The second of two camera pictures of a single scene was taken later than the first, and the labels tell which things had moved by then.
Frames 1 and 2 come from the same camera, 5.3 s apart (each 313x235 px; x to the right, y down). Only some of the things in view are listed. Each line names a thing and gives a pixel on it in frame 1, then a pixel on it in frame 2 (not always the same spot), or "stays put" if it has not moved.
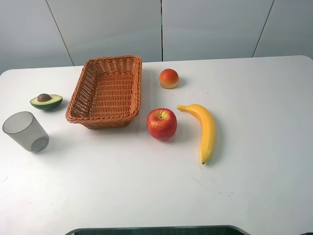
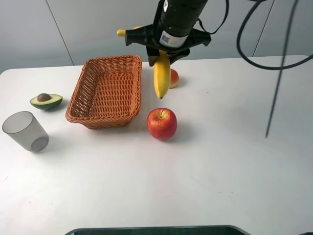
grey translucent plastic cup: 23,128 stays put
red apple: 162,124 stays put
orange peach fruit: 168,79 stays put
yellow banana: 208,129 -> 162,69
